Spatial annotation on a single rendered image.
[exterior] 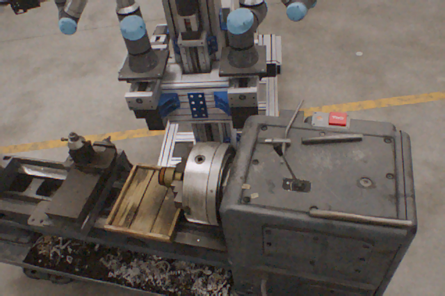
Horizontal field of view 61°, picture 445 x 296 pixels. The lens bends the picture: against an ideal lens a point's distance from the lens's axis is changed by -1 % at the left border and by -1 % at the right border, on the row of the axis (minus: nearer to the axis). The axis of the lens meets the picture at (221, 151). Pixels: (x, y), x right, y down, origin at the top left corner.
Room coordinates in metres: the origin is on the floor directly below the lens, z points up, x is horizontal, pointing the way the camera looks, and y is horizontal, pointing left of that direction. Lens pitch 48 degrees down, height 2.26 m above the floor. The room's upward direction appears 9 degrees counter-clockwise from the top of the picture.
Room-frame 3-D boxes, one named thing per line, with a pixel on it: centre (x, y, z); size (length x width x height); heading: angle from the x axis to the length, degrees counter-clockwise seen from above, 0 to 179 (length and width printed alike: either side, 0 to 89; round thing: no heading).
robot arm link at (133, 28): (1.66, 0.31, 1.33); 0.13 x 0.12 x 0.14; 10
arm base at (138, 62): (1.65, 0.31, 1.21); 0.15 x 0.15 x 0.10
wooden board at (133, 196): (1.01, 0.34, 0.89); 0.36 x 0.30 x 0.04; 159
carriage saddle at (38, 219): (1.15, 0.68, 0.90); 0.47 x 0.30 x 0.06; 159
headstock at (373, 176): (0.78, -0.31, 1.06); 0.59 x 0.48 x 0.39; 69
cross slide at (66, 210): (1.15, 0.64, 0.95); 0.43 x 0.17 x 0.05; 159
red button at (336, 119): (0.96, -0.43, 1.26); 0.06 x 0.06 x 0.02; 69
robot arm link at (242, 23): (1.56, -0.18, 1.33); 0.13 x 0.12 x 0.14; 147
